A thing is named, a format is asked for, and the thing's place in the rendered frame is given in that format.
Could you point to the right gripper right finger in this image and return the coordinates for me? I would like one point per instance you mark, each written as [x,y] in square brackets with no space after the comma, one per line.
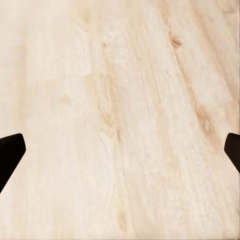
[232,149]

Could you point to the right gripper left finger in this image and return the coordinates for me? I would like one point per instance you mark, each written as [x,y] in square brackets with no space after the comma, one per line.
[12,149]

